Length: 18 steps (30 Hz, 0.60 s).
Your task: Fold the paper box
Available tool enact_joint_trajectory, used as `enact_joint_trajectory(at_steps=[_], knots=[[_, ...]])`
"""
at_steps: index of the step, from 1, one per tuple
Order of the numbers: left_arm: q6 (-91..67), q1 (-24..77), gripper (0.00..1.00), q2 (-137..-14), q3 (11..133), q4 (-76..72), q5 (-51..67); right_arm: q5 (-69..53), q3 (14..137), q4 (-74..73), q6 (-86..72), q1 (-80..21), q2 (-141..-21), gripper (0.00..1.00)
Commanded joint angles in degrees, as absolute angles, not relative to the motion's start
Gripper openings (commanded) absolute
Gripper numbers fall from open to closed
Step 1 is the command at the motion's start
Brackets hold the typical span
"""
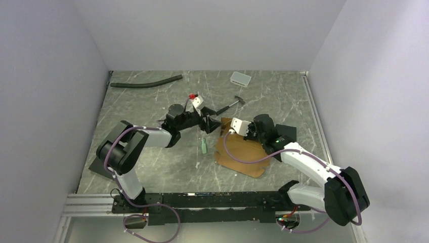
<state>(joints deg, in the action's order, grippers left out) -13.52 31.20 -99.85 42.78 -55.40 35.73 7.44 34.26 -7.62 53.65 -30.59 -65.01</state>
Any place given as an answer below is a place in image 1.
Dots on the white plastic container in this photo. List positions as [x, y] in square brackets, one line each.
[240, 79]

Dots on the small hammer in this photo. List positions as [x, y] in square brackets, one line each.
[238, 100]

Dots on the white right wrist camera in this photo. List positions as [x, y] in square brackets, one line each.
[240, 126]

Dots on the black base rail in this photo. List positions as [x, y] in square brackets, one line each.
[221, 216]

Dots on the brown cardboard box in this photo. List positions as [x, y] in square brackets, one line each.
[245, 150]

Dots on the black rectangular pad left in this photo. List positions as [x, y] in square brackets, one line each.
[97, 167]

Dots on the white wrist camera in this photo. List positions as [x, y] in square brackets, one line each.
[197, 101]
[240, 126]

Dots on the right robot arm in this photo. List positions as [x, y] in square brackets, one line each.
[339, 192]

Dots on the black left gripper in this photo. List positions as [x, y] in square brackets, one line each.
[211, 124]

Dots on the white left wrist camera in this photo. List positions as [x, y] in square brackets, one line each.
[197, 101]

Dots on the aluminium frame rail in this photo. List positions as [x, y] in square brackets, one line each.
[87, 205]

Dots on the black rectangular pad right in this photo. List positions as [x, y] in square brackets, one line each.
[283, 136]

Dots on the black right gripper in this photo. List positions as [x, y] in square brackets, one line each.
[248, 136]

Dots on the black rectangular pad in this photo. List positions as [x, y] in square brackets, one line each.
[283, 136]
[97, 167]

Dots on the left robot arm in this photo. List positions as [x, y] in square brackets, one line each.
[119, 151]

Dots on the green plastic tube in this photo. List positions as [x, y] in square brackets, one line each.
[204, 148]

